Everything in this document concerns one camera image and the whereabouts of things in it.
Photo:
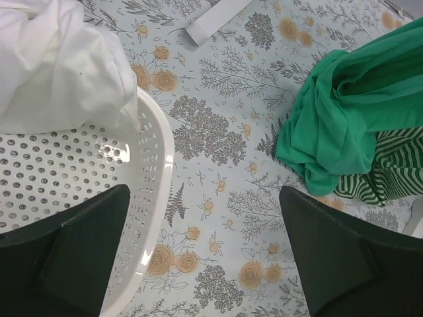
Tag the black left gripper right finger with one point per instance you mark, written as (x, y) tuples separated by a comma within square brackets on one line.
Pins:
[(348, 266)]

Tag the white perforated plastic tray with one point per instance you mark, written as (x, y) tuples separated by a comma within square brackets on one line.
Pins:
[(44, 174)]

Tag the green white striped tank top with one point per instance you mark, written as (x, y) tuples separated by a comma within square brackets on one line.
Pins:
[(396, 170)]

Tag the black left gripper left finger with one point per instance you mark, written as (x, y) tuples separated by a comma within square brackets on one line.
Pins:
[(61, 265)]

